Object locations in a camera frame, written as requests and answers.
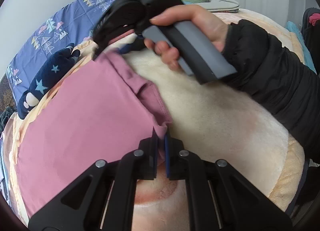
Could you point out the black sleeved right forearm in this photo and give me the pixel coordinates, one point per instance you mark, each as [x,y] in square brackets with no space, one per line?
[274,77]

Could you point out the right hand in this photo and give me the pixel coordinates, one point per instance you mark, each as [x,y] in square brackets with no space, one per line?
[214,28]

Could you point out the grey folded garment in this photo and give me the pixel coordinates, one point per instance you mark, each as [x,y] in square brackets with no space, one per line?
[220,6]

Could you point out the navy star fleece garment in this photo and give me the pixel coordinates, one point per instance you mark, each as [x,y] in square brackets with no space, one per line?
[51,72]

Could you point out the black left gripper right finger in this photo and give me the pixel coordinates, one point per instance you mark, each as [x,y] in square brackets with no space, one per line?
[219,197]

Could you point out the cream printed fleece blanket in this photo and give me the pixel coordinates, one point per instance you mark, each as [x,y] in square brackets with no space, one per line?
[213,121]

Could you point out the dark bag with pink item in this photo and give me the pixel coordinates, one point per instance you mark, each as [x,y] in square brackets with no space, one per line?
[311,34]

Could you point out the blue tree-print pillow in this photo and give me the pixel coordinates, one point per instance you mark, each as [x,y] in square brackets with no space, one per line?
[73,23]

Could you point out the pink garment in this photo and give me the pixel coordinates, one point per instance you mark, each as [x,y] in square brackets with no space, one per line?
[101,110]

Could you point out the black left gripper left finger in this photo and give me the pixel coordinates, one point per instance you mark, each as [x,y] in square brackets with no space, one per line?
[102,197]

